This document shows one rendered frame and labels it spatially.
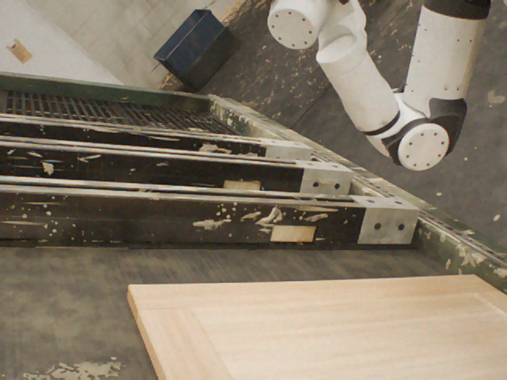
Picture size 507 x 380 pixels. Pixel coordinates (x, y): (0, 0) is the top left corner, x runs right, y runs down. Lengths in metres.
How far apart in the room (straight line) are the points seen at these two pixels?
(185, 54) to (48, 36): 1.21
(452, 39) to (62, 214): 0.58
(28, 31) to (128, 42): 1.71
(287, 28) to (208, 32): 4.20
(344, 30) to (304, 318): 0.39
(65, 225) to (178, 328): 0.27
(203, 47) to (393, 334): 4.34
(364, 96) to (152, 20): 5.11
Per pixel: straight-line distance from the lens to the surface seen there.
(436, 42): 0.78
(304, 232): 0.91
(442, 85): 0.80
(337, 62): 0.74
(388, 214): 0.99
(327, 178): 1.18
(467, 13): 0.77
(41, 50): 4.32
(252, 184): 1.10
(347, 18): 0.77
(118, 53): 5.78
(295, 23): 0.68
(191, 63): 4.85
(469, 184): 2.33
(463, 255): 0.97
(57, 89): 1.95
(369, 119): 0.79
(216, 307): 0.63
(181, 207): 0.81
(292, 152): 1.34
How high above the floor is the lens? 1.65
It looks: 31 degrees down
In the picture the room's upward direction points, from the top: 48 degrees counter-clockwise
